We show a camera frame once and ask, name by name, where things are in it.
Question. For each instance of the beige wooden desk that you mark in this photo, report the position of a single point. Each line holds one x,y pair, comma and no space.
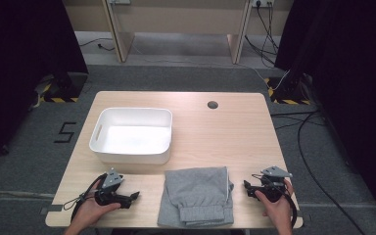
176,16

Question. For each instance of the white power strip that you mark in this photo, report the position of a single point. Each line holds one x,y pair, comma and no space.
263,2

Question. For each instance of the person's right hand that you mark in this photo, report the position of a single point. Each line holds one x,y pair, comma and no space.
279,210

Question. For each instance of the grey pants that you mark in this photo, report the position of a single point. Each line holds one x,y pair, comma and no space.
196,196

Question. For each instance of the white plastic bin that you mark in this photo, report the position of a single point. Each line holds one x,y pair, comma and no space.
133,140

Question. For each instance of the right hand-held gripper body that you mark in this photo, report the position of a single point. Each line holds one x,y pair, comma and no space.
274,172

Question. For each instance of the black curtain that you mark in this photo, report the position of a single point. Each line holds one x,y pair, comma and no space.
352,81
23,65

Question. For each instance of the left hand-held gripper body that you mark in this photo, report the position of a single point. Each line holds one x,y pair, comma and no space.
112,179

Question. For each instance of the person's left hand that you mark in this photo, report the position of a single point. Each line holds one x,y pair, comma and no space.
89,212

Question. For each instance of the stand base with hazard tape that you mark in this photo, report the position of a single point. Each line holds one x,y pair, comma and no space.
62,89
289,93

